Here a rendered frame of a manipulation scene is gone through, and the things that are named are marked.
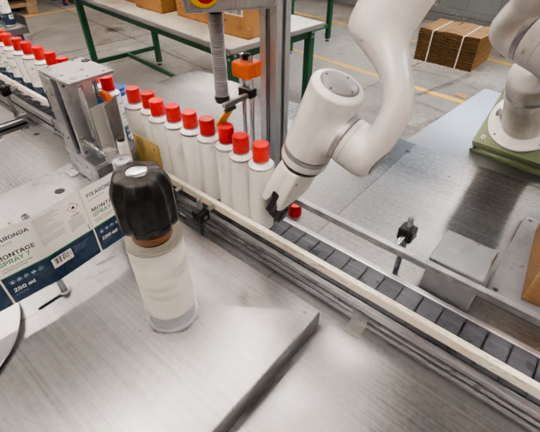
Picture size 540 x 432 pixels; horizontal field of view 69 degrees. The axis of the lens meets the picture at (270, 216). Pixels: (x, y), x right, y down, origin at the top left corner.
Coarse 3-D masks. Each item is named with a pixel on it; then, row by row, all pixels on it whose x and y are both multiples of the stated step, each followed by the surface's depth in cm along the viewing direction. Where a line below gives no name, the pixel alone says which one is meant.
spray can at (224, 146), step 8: (224, 128) 79; (232, 128) 79; (224, 136) 80; (216, 144) 82; (224, 144) 81; (216, 152) 82; (224, 152) 81; (224, 160) 82; (224, 168) 84; (224, 176) 85; (224, 184) 86; (224, 192) 88; (224, 200) 90; (232, 208) 91
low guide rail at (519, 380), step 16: (192, 192) 92; (224, 208) 86; (240, 224) 85; (256, 224) 82; (272, 240) 80; (304, 256) 76; (336, 272) 72; (352, 288) 71; (368, 288) 69; (384, 304) 67; (400, 304) 66; (416, 320) 64; (432, 336) 64; (448, 336) 62; (464, 352) 61; (480, 352) 60; (496, 368) 58; (512, 368) 58; (528, 384) 56
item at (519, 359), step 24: (264, 240) 83; (288, 240) 83; (312, 240) 83; (336, 264) 78; (360, 264) 78; (384, 288) 73; (408, 288) 73; (384, 312) 69; (432, 312) 69; (480, 336) 66; (504, 360) 62; (528, 360) 62; (504, 384) 59
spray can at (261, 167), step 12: (252, 144) 74; (264, 144) 74; (252, 156) 76; (264, 156) 74; (252, 168) 76; (264, 168) 75; (252, 180) 77; (264, 180) 77; (252, 192) 79; (252, 204) 82; (264, 204) 81; (252, 216) 84; (264, 216) 83
